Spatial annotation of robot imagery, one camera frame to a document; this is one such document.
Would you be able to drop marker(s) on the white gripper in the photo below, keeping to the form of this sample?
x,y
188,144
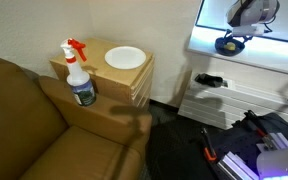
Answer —
x,y
246,32

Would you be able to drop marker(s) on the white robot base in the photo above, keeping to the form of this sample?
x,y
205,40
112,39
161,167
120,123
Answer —
x,y
272,164

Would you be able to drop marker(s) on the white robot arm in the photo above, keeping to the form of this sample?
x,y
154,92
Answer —
x,y
244,17

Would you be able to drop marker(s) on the yellow object in bowl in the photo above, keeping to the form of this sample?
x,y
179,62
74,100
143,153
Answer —
x,y
230,46

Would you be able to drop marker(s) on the blue bowl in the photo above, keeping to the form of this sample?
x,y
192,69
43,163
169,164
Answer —
x,y
221,46

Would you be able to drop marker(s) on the white bowl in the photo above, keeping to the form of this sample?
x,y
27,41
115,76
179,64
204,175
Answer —
x,y
125,57

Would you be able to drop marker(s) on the black object on heater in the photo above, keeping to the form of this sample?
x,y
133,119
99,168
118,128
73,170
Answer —
x,y
212,81

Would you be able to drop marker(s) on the white window sill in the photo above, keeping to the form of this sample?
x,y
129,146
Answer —
x,y
259,52

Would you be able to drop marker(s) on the red black clamp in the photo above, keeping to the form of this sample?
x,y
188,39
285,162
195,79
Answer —
x,y
251,119

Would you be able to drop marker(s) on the black orange clamp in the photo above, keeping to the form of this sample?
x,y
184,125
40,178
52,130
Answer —
x,y
209,151

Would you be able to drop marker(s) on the wooden side table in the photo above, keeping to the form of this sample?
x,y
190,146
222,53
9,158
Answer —
x,y
129,86

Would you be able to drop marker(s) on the spray bottle with red trigger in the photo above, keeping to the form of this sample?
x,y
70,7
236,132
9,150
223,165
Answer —
x,y
78,79

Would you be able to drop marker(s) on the brown leather sofa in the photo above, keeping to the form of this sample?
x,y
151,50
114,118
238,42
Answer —
x,y
46,135

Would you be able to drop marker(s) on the aluminium extrusion rail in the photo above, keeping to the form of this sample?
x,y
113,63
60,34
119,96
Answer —
x,y
235,168

